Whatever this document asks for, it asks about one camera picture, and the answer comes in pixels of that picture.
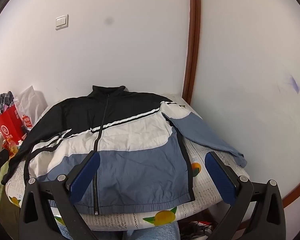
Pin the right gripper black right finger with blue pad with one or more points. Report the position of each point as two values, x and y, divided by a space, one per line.
268 218

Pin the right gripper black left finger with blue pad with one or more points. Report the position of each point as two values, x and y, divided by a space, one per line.
36 218

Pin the light blue trouser leg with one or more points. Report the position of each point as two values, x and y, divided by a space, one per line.
164 232

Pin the white wall light switch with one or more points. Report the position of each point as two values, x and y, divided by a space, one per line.
62 22

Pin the black white blue jacket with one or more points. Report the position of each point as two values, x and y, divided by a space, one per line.
110 149

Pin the brown wooden door frame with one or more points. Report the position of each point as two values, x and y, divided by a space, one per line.
192 49

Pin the red paper gift bag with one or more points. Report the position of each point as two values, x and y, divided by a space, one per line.
11 125

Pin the fruit print tablecloth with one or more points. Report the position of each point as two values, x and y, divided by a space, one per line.
205 187

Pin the white plastic bag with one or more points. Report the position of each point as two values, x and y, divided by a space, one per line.
30 107

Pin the plaid cloth bundle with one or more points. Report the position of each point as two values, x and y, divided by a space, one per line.
6 101

